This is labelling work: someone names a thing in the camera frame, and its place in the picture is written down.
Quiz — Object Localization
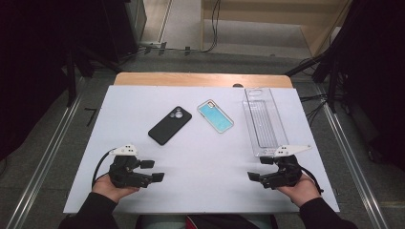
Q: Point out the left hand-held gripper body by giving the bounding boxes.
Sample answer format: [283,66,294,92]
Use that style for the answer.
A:
[108,144,154,189]

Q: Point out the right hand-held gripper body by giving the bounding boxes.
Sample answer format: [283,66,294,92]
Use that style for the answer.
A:
[259,144,313,191]

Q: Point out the clear plastic tray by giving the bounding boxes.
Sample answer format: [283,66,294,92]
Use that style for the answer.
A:
[242,87,290,157]

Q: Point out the black phone case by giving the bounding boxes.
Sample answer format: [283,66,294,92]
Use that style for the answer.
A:
[147,105,193,147]

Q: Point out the clear-rimmed phone case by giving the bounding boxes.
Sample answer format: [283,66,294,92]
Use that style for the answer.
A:
[196,98,235,135]

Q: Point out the person's left hand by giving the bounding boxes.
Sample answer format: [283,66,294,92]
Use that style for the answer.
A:
[92,174,141,204]

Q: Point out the person's right hand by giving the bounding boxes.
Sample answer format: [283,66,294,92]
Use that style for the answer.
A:
[276,173,322,208]

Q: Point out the white board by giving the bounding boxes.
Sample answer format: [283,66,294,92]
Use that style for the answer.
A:
[62,84,340,215]

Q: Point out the person's lap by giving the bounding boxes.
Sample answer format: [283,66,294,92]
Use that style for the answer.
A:
[135,214,279,229]

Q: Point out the black stand legs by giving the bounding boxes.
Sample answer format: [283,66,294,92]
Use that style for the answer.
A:
[65,44,122,108]
[285,53,340,114]

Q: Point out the wooden table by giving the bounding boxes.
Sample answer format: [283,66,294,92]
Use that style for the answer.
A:
[113,72,294,90]

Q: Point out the dark curtain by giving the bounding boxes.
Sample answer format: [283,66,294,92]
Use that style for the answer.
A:
[330,0,405,171]
[0,0,113,161]

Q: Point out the beige wooden furniture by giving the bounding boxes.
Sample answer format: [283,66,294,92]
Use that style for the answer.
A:
[200,0,352,58]

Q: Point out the black cabinet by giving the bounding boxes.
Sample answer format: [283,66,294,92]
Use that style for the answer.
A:
[101,0,148,63]

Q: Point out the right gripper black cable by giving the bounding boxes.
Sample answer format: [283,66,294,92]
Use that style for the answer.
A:
[299,165,325,195]

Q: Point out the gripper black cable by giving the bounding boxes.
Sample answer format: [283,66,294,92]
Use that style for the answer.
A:
[91,148,117,189]
[299,165,325,195]

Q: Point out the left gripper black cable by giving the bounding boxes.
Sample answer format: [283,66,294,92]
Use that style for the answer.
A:
[91,148,117,189]

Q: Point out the metal floor rail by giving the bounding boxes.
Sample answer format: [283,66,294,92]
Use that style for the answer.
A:
[318,85,391,229]
[6,75,87,229]

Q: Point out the black floor cables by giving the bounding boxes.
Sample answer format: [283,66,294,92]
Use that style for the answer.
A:
[299,94,329,128]

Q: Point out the hanging black cable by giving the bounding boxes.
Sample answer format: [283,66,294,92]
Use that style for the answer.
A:
[203,0,223,53]

